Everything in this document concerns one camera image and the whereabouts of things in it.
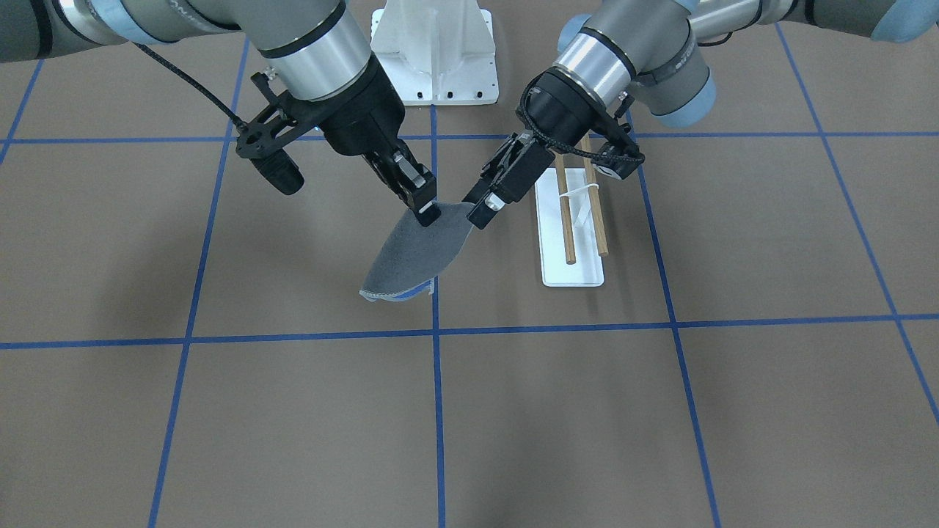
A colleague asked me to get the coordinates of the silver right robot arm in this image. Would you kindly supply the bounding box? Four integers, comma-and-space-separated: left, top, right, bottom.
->
1, 1, 440, 227

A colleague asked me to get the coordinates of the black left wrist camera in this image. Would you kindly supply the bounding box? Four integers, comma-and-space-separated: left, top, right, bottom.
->
580, 114, 646, 180

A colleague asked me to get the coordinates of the white pedestal column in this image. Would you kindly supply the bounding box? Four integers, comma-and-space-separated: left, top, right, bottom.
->
370, 1, 500, 106

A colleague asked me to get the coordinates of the black camera cable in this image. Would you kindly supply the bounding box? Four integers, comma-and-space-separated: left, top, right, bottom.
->
517, 81, 639, 166
132, 40, 246, 133

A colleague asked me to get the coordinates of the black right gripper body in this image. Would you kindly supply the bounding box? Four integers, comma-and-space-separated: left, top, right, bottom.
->
291, 56, 406, 177

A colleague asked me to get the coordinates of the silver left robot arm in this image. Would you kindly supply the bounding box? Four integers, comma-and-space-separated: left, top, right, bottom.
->
465, 1, 937, 230

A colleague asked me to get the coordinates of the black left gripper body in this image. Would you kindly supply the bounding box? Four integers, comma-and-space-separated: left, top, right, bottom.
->
509, 67, 606, 160

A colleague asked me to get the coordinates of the grey towel with blue side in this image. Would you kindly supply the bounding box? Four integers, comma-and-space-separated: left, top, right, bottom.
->
359, 202, 473, 303

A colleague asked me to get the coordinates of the wooden towel rack white base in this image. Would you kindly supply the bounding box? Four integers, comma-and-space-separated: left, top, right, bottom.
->
536, 154, 608, 287

